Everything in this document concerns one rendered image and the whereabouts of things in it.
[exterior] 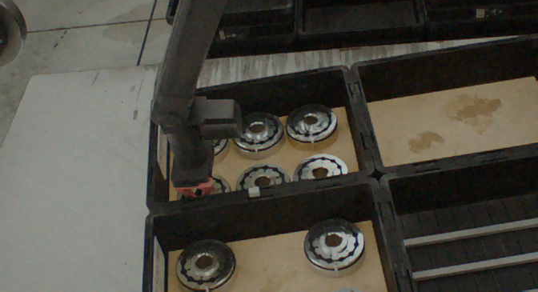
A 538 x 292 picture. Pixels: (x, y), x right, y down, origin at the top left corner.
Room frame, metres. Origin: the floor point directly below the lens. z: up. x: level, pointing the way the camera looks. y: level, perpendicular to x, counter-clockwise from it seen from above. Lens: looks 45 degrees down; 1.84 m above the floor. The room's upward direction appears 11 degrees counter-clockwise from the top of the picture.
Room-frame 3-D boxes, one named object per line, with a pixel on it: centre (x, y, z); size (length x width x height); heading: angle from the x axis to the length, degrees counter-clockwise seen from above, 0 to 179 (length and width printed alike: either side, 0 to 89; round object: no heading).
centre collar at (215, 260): (0.72, 0.15, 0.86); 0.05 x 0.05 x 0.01
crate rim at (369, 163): (0.94, 0.03, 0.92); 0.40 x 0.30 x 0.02; 87
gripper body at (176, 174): (0.87, 0.14, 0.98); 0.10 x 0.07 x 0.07; 170
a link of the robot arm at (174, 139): (0.87, 0.13, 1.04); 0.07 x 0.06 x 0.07; 79
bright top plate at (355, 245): (0.71, -0.07, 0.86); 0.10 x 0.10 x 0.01
